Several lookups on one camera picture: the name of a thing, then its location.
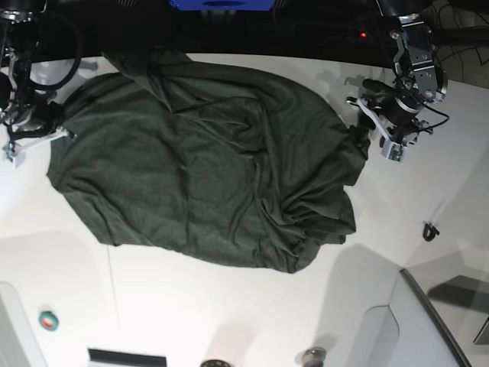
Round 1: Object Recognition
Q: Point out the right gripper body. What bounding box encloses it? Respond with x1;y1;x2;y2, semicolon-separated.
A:
1;102;73;153

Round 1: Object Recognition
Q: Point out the black clip on table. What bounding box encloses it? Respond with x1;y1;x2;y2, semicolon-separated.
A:
423;222;440;242

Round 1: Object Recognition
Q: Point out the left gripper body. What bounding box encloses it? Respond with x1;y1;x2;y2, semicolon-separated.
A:
345;78;434;146

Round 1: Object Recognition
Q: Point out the blue mount plate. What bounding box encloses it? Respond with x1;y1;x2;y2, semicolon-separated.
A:
170;0;275;11

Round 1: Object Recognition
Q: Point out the black cable bundle background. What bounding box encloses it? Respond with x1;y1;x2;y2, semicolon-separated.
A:
435;1;488;88

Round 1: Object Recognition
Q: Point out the grey round knob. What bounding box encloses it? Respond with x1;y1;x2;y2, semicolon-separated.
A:
301;347;326;367

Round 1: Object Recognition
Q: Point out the dark green t-shirt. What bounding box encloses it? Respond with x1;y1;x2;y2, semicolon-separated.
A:
47;50;370;274

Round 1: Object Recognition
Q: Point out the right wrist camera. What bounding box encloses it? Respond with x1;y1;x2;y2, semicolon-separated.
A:
2;141;25;169

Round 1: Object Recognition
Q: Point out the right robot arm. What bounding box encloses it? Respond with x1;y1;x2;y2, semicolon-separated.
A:
1;1;84;161

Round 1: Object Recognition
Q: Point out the black round dial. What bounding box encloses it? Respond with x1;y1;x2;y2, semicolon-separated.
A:
201;359;231;367

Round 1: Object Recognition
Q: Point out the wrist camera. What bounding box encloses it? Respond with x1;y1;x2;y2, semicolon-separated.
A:
381;140;407;164
2;141;25;169

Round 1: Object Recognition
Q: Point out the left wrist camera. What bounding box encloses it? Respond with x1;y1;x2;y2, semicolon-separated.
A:
381;140;407;164

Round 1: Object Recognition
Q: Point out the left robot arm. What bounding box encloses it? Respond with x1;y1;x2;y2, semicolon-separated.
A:
345;1;450;162

